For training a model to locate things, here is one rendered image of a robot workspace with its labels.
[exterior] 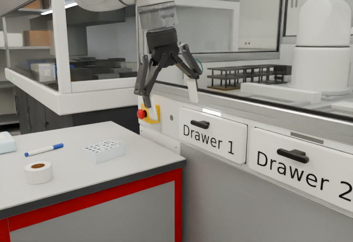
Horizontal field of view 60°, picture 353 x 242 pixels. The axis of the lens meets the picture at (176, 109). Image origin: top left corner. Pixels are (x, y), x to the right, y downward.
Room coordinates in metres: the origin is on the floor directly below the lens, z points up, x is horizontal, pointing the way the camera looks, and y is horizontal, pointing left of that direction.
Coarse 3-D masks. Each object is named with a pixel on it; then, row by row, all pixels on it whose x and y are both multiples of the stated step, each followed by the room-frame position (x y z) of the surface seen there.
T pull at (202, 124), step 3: (192, 120) 0.90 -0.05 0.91; (192, 123) 0.90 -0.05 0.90; (195, 123) 0.89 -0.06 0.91; (198, 123) 0.88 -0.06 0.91; (201, 123) 0.87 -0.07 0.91; (204, 123) 0.87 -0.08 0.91; (207, 123) 0.88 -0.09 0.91; (198, 126) 0.87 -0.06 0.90; (201, 126) 0.86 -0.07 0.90; (204, 126) 0.85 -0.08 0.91; (207, 126) 0.85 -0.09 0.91
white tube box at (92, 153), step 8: (96, 144) 1.02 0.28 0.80; (104, 144) 1.02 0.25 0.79; (112, 144) 1.02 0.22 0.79; (88, 152) 0.95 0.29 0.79; (96, 152) 0.95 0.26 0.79; (104, 152) 0.95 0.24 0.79; (112, 152) 0.98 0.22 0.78; (120, 152) 1.00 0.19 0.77; (88, 160) 0.95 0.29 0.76; (96, 160) 0.92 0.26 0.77; (104, 160) 0.95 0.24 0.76
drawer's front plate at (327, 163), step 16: (256, 128) 0.76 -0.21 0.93; (256, 144) 0.74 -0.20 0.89; (272, 144) 0.70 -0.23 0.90; (288, 144) 0.67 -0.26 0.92; (304, 144) 0.64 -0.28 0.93; (256, 160) 0.74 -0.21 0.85; (272, 160) 0.70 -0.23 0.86; (288, 160) 0.66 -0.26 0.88; (320, 160) 0.60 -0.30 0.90; (336, 160) 0.58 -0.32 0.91; (352, 160) 0.55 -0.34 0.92; (272, 176) 0.70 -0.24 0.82; (288, 176) 0.66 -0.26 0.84; (304, 176) 0.63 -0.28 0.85; (320, 176) 0.60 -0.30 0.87; (336, 176) 0.57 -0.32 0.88; (352, 176) 0.55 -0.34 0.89; (320, 192) 0.60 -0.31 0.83; (336, 192) 0.57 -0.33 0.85; (352, 192) 0.55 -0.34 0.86; (352, 208) 0.54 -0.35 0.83
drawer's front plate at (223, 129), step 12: (180, 108) 1.01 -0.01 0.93; (180, 120) 1.01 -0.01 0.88; (204, 120) 0.91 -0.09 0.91; (216, 120) 0.86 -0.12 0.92; (228, 120) 0.84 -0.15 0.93; (180, 132) 1.01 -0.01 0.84; (192, 132) 0.95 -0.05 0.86; (204, 132) 0.91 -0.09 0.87; (216, 132) 0.86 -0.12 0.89; (228, 132) 0.82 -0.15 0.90; (240, 132) 0.79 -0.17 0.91; (204, 144) 0.91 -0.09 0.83; (216, 144) 0.86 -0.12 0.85; (228, 144) 0.82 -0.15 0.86; (240, 144) 0.79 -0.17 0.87; (228, 156) 0.82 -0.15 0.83; (240, 156) 0.78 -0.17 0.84
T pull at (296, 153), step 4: (280, 152) 0.64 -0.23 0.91; (284, 152) 0.63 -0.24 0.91; (288, 152) 0.63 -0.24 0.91; (292, 152) 0.63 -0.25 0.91; (296, 152) 0.63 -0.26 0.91; (300, 152) 0.63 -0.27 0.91; (304, 152) 0.63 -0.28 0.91; (284, 156) 0.63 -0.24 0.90; (288, 156) 0.62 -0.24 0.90; (292, 156) 0.62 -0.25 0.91; (296, 156) 0.61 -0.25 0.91; (300, 156) 0.60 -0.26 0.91; (304, 156) 0.60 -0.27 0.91; (296, 160) 0.61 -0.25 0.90; (300, 160) 0.60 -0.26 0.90; (304, 160) 0.59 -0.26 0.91; (308, 160) 0.59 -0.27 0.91
